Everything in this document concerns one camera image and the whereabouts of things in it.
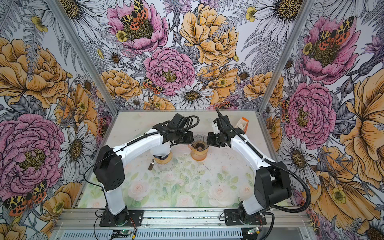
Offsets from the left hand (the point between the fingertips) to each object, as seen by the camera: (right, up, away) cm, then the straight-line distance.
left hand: (191, 144), depth 86 cm
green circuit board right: (+29, -39, -14) cm, 51 cm away
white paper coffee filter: (-16, -3, -5) cm, 17 cm away
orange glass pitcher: (+4, -7, +4) cm, 9 cm away
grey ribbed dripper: (+5, 0, +4) cm, 6 cm away
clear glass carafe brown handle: (-18, -15, +6) cm, 24 cm away
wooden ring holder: (-14, -8, -5) cm, 17 cm away
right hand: (+9, -1, 0) cm, 9 cm away
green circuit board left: (-31, -39, -15) cm, 52 cm away
